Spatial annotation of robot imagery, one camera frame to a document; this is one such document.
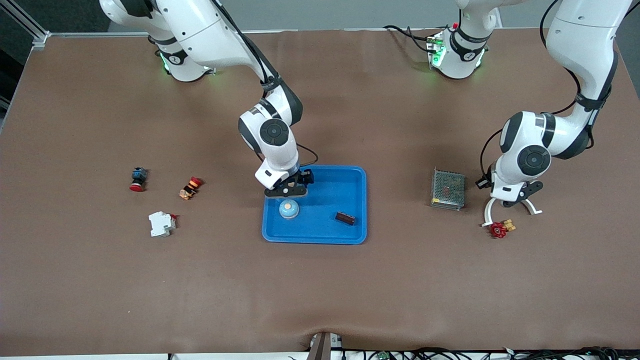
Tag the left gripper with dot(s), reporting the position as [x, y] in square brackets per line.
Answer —
[488, 177]

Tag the dark brown capacitor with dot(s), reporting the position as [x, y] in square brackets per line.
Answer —
[345, 218]

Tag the blue plastic tray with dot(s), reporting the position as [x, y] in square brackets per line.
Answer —
[325, 227]

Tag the white circuit breaker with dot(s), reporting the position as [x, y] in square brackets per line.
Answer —
[161, 224]

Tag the aluminium frame corner post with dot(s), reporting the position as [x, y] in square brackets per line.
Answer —
[40, 40]

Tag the metal mesh power supply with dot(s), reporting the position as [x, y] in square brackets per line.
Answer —
[448, 189]

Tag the orange red selector switch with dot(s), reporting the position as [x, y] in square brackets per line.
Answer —
[190, 188]

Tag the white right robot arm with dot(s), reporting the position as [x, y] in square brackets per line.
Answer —
[200, 30]

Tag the white curved bracket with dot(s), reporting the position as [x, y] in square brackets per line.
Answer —
[487, 215]

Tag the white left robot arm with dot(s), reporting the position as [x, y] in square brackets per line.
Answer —
[575, 50]

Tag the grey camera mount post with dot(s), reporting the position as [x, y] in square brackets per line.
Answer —
[320, 347]

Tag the red emergency stop button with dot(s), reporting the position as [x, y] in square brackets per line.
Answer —
[138, 179]

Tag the green lit connector box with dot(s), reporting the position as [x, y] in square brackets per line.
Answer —
[436, 50]

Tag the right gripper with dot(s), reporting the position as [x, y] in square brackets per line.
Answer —
[305, 177]

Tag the brown table cover sheet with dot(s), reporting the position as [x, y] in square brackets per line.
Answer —
[320, 290]

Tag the small green circuit board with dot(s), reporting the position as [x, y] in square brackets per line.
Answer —
[383, 355]

